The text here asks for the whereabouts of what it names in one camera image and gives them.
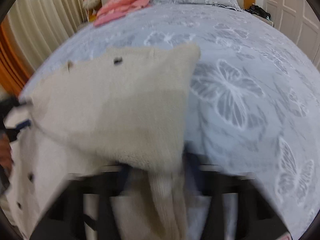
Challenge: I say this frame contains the beige sweater with black hearts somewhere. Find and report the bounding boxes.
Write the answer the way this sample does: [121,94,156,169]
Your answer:
[7,43,201,239]

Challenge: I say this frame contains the pink clothes pile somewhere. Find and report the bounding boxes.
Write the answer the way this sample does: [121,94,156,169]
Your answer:
[93,0,150,27]

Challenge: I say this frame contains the orange curtain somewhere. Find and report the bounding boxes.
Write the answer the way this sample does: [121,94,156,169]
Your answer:
[1,17,34,96]

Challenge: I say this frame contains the cream pleated curtain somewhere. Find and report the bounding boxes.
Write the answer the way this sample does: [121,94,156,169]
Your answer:
[7,0,85,70]

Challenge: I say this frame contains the blue butterfly bedspread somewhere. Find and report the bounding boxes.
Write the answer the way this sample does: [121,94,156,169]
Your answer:
[22,4,319,239]

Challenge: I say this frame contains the white right nightstand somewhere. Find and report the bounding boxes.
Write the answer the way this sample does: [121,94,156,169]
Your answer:
[253,14,274,27]

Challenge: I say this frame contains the black item on nightstand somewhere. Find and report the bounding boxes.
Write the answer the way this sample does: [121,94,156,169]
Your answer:
[245,4,271,21]

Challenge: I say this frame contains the white wardrobe doors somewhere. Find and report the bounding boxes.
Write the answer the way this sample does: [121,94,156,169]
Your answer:
[264,0,319,69]

